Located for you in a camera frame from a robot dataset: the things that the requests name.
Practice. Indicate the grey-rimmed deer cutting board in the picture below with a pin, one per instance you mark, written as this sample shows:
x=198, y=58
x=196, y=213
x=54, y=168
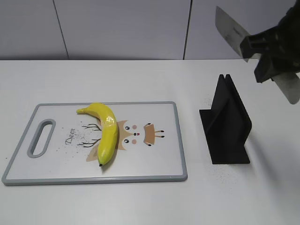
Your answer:
x=59, y=146

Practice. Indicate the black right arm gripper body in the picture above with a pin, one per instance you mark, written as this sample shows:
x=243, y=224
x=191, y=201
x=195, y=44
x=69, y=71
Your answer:
x=288, y=34

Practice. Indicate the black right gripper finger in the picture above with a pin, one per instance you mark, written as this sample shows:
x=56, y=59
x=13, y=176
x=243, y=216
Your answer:
x=273, y=63
x=265, y=42

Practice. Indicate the black knife stand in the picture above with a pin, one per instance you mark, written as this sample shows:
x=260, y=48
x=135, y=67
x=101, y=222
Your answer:
x=226, y=124

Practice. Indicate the yellow plastic banana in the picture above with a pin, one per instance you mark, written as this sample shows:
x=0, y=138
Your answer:
x=108, y=142

